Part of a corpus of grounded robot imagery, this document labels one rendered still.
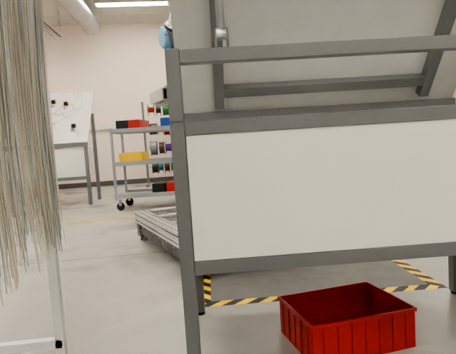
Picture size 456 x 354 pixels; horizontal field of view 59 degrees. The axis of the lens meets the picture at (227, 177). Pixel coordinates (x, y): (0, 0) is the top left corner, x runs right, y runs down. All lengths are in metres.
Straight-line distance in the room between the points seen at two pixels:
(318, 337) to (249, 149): 0.64
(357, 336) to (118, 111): 7.86
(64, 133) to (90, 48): 3.34
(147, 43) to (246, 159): 7.95
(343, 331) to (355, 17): 1.11
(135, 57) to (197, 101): 7.29
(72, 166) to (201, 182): 4.91
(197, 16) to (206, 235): 0.80
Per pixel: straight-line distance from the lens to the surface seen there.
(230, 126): 1.14
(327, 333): 1.42
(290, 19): 1.61
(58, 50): 9.29
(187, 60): 1.17
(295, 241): 1.21
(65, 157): 6.02
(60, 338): 1.56
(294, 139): 1.17
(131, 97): 8.86
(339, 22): 1.67
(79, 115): 6.35
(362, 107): 1.85
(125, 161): 5.06
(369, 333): 1.50
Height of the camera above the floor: 0.73
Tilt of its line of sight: 5 degrees down
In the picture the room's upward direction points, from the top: 4 degrees counter-clockwise
